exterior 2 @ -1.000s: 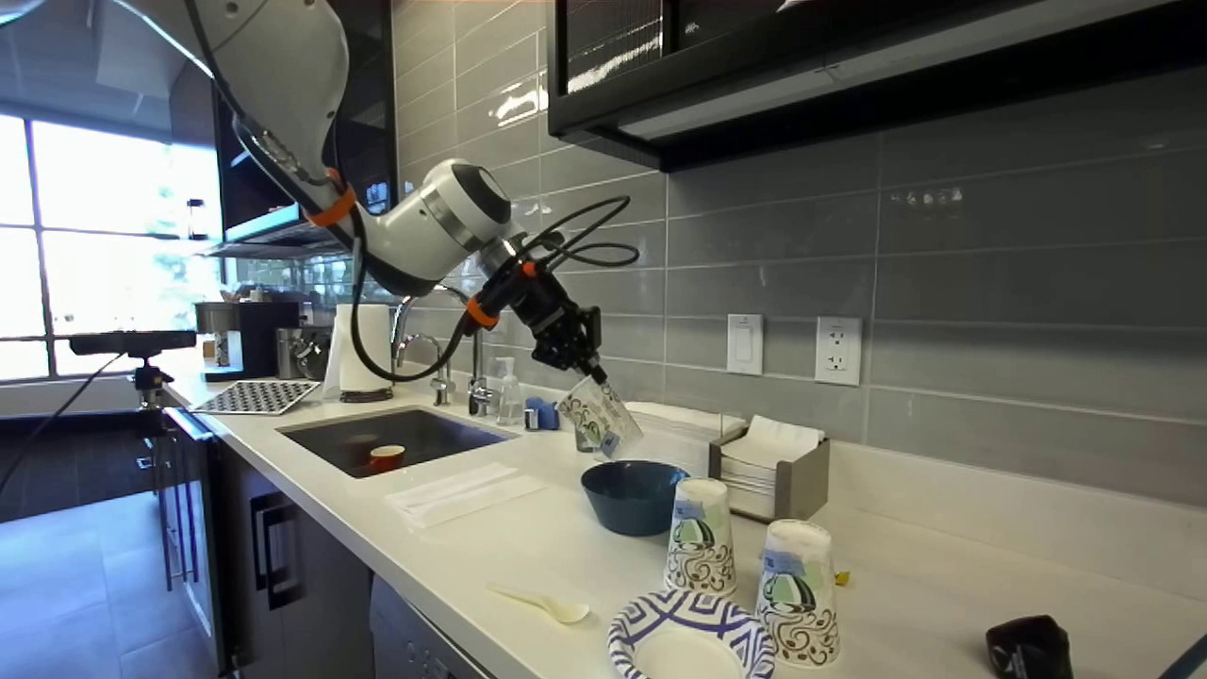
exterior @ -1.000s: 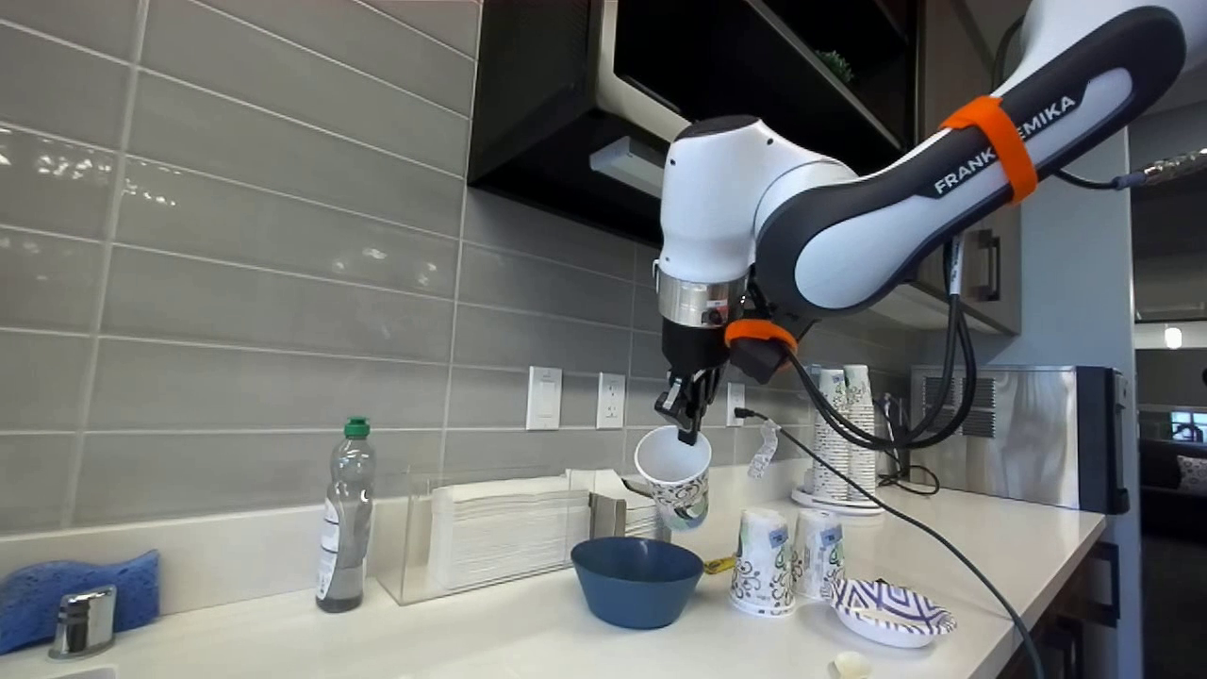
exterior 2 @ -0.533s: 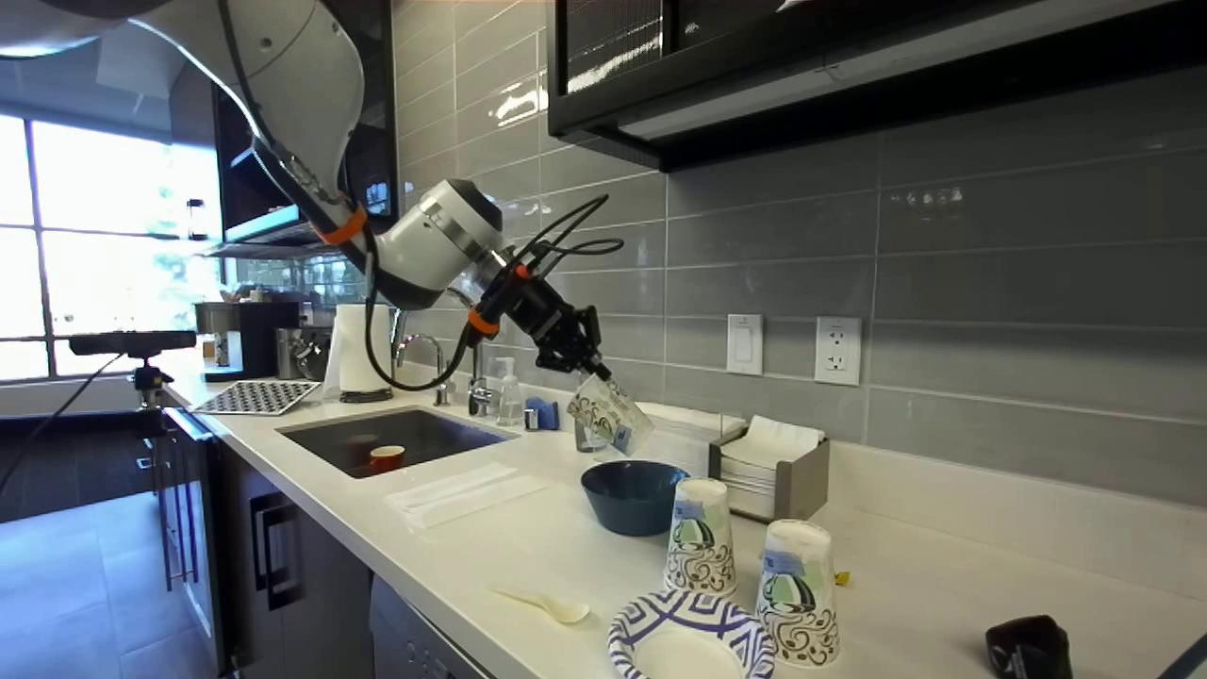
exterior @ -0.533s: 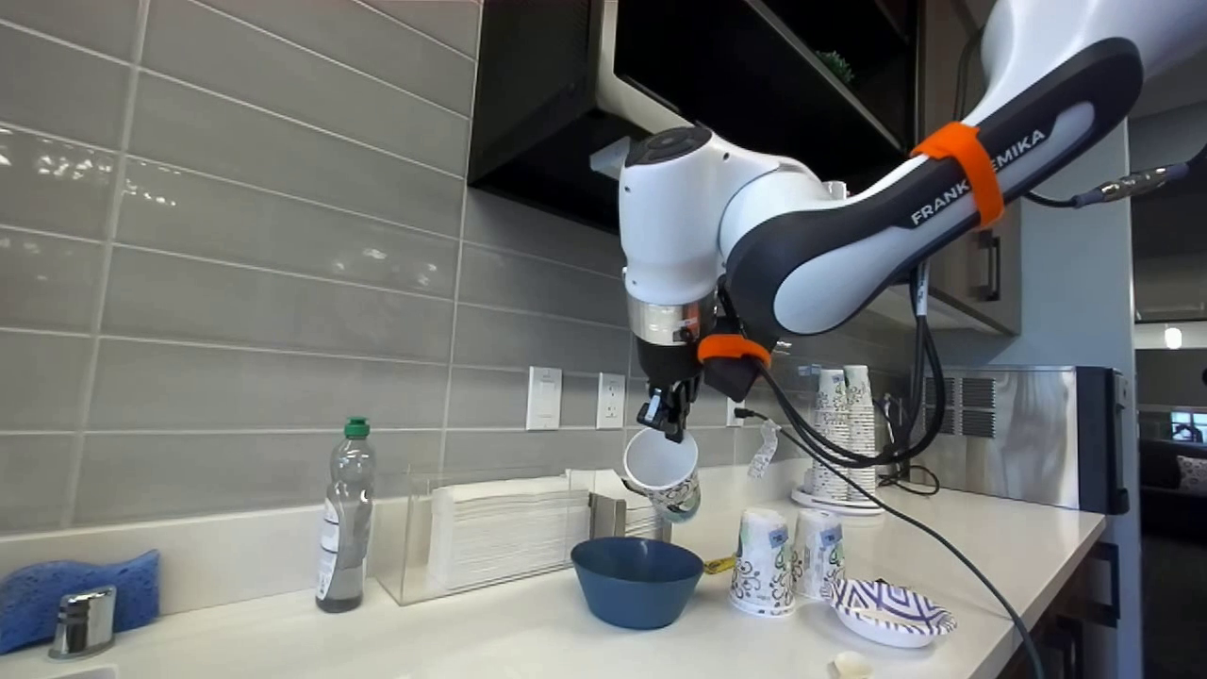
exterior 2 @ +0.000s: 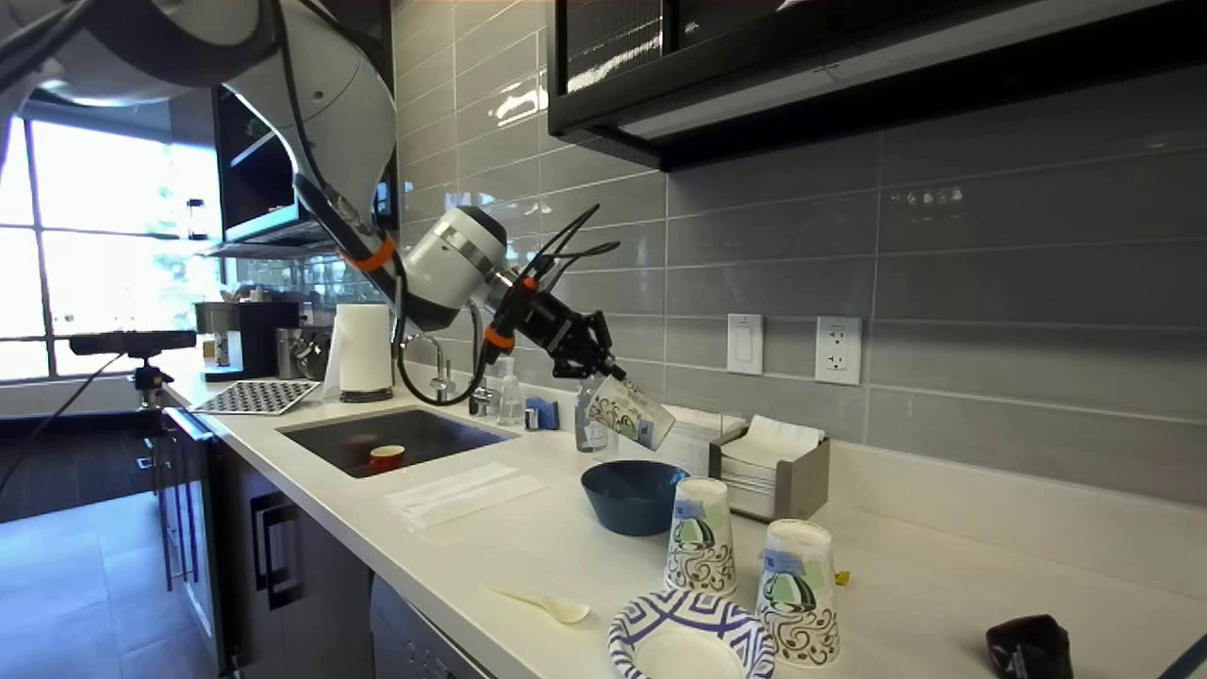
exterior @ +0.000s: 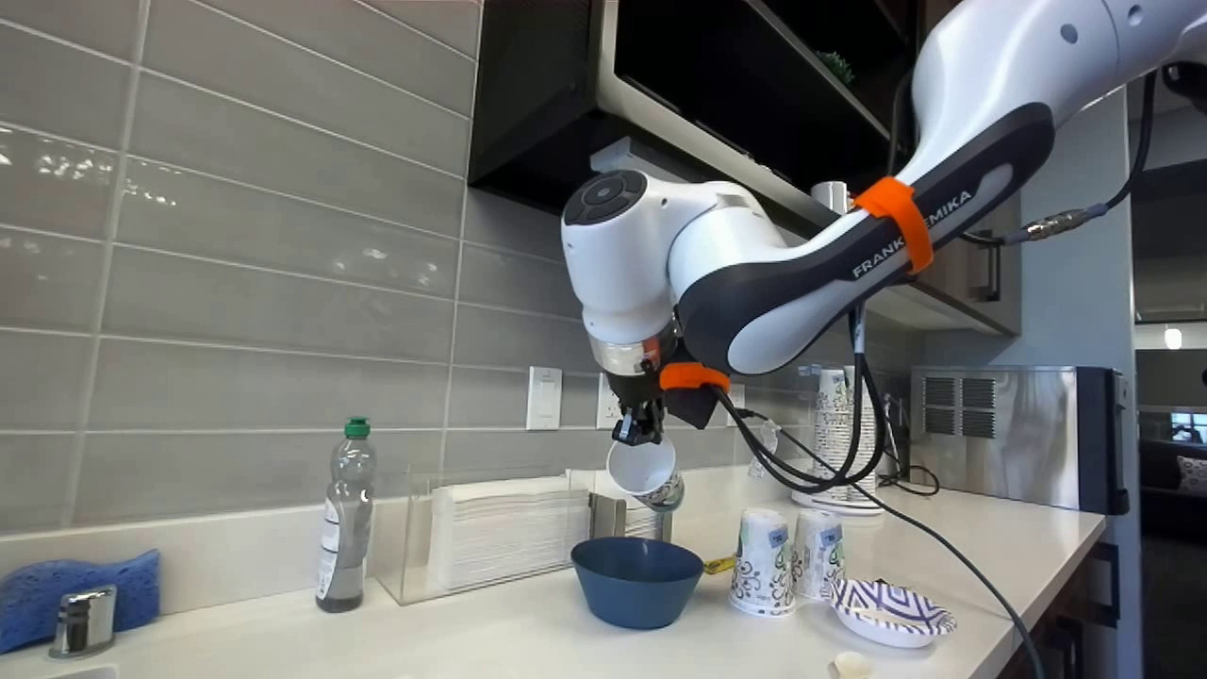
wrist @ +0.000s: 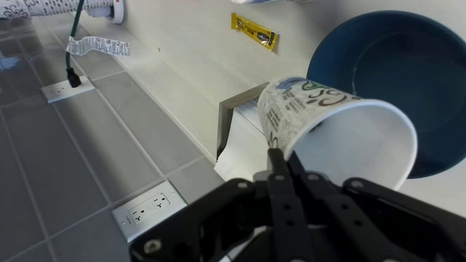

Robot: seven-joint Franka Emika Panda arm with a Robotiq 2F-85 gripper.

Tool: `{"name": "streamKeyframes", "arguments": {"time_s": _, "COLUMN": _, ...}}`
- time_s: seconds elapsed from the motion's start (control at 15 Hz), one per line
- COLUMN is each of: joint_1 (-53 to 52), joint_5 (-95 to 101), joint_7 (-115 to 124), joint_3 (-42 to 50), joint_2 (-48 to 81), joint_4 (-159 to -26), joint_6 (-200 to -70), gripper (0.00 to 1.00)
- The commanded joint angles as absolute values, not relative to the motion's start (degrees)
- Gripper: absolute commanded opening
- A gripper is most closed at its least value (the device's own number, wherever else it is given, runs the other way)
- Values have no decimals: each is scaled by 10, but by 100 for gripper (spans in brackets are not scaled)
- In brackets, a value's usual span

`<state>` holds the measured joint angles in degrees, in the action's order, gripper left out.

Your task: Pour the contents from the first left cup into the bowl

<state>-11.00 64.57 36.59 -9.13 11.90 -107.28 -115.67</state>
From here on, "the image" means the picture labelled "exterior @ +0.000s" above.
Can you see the blue patterned paper plate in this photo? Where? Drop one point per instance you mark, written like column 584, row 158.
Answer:
column 886, row 618

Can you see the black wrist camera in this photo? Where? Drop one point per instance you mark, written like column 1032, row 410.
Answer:
column 698, row 407

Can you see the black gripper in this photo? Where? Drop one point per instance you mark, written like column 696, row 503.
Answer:
column 651, row 402

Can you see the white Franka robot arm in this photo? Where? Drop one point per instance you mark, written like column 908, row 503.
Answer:
column 777, row 277

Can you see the small yellow item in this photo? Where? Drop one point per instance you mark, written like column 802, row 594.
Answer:
column 719, row 566

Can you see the clear bottle green cap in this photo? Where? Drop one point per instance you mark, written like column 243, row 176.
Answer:
column 343, row 531

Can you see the white wall outlet plate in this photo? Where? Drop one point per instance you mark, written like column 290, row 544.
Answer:
column 544, row 399
column 610, row 402

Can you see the patterned paper cup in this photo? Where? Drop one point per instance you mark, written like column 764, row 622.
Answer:
column 642, row 469
column 764, row 566
column 821, row 552

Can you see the dark upper cabinet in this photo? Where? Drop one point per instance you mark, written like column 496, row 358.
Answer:
column 553, row 98

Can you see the blue cloth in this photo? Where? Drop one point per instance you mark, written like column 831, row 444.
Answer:
column 51, row 596

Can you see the dark blue bowl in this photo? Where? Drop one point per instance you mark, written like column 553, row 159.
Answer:
column 635, row 588

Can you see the short chrome fixture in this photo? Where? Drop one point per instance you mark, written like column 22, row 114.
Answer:
column 85, row 622

